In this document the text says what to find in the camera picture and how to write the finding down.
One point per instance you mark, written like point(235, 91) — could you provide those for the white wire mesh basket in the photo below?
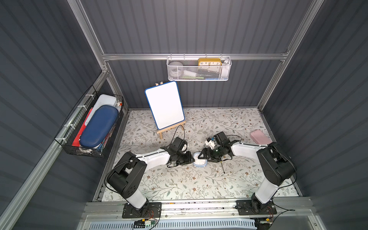
point(193, 72)

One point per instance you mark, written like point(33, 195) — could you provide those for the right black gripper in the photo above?
point(208, 154)

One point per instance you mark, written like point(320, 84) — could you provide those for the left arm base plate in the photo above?
point(149, 210)

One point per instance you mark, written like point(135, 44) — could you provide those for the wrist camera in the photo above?
point(210, 142)
point(184, 146)

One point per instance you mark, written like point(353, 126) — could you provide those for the dark blue oval case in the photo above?
point(99, 126)

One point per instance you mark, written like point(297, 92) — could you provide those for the pink pencil case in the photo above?
point(260, 138)

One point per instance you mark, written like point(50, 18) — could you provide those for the yellow clock in basket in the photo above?
point(209, 61)

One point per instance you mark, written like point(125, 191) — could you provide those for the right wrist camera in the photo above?
point(210, 142)

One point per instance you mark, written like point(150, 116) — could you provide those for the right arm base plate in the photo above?
point(254, 207)

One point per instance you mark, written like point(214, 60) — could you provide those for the white tape roll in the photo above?
point(175, 69)

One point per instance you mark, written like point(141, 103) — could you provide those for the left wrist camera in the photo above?
point(184, 146)

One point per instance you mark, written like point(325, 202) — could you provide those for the black wire wall basket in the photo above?
point(68, 132)

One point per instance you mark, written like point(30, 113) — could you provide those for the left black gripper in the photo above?
point(187, 156)

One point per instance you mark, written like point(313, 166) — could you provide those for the light blue alarm clock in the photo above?
point(199, 163)

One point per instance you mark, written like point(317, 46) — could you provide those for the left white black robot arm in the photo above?
point(125, 178)

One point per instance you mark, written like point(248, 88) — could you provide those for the white plastic container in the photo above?
point(102, 100)

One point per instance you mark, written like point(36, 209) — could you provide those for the red folder in basket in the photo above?
point(76, 141)

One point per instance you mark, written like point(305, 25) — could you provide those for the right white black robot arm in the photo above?
point(275, 163)

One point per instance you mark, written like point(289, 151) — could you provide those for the white board blue frame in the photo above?
point(165, 104)

